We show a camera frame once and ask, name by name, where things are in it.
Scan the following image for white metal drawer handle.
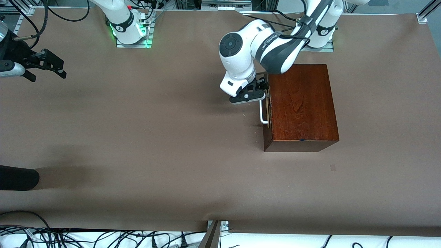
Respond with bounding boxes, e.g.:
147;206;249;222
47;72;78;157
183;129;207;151
259;98;270;125

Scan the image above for dark brown wooden cabinet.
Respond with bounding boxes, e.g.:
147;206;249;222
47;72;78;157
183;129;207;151
263;63;340;152

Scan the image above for black padded cylinder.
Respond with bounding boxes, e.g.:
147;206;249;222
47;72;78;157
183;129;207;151
0;165;40;191

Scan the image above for brown table cover sheet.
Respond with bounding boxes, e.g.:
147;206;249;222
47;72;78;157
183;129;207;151
0;7;441;238

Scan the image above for perforated aluminium rail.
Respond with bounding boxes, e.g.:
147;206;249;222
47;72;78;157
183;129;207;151
9;14;23;40

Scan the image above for black hanging cable loop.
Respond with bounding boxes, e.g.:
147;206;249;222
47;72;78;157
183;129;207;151
45;0;91;22

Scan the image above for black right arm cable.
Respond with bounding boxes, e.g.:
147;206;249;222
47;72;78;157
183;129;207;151
7;0;49;49

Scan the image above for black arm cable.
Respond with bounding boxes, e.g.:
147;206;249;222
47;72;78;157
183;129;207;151
7;0;49;49
274;15;312;45

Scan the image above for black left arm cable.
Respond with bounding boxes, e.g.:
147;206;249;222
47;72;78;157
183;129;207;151
274;15;312;45

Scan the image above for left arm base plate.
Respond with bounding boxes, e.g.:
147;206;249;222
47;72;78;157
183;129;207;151
298;21;335;53

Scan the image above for long black base cable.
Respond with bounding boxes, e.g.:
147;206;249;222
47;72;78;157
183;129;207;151
245;14;278;24

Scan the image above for short black base cable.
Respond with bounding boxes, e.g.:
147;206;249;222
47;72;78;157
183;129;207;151
273;10;301;22

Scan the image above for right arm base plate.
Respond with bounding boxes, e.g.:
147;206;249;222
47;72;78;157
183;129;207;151
115;10;154;49

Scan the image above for arched black cable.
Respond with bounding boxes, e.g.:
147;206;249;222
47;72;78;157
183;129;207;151
0;210;52;230

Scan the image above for silver mounting bracket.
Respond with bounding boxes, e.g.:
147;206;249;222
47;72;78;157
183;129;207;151
207;220;230;232

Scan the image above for aluminium profile post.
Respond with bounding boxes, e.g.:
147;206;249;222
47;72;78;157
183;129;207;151
198;220;222;248

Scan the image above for tangled black cables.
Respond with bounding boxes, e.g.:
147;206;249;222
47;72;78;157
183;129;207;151
0;225;207;248

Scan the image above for aluminium frame profile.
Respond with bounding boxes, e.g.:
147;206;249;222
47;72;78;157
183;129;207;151
420;0;441;20

